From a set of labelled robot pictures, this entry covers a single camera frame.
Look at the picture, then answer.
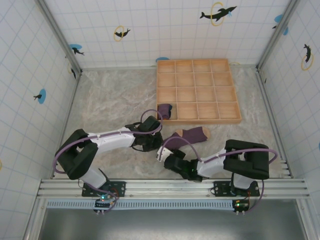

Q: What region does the purple sock tan toe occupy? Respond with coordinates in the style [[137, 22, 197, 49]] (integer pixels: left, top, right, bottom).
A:
[[162, 126, 212, 153]]

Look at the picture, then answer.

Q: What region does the blue oval dolphin sticker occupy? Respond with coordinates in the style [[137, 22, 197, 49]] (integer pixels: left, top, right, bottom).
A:
[[33, 88, 47, 104], [69, 43, 85, 56], [271, 14, 290, 36]]

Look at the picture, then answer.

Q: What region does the aluminium floor edge bar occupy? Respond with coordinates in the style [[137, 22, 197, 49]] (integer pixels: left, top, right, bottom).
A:
[[256, 68, 294, 179], [50, 71, 83, 179]]

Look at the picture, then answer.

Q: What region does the white slotted cable duct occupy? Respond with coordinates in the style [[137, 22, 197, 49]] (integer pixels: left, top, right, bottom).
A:
[[46, 198, 251, 210]]

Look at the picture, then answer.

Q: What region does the small dolphin ring sticker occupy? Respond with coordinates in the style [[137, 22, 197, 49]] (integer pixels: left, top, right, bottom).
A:
[[300, 43, 315, 71], [113, 24, 132, 42], [67, 62, 77, 80]]

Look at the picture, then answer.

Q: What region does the grey steel panel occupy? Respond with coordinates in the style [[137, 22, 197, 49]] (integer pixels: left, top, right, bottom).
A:
[[37, 208, 310, 240]]

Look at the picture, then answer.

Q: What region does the aluminium mounting rail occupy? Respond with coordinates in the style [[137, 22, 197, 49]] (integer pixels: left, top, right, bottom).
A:
[[36, 177, 311, 200]]

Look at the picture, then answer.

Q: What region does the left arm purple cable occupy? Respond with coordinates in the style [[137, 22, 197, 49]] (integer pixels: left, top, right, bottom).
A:
[[53, 109, 165, 216]]

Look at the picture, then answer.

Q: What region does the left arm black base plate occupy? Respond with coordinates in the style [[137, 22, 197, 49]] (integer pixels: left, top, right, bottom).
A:
[[81, 179, 127, 198]]

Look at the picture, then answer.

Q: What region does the purple sock orange toe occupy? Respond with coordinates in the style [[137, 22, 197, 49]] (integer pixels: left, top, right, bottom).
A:
[[157, 103, 174, 120]]

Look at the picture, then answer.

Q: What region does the wooden compartment tray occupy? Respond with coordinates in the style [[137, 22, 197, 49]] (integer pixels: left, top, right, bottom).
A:
[[156, 58, 243, 125]]

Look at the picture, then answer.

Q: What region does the aluminium frame post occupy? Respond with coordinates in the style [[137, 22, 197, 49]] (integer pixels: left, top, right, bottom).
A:
[[256, 0, 301, 71], [36, 0, 83, 76]]

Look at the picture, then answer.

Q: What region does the large dolphin ring sticker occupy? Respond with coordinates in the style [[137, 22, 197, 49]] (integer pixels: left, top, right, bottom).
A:
[[199, 1, 238, 27]]

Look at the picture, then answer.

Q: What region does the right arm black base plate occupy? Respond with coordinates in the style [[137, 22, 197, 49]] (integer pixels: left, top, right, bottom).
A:
[[213, 180, 261, 198]]

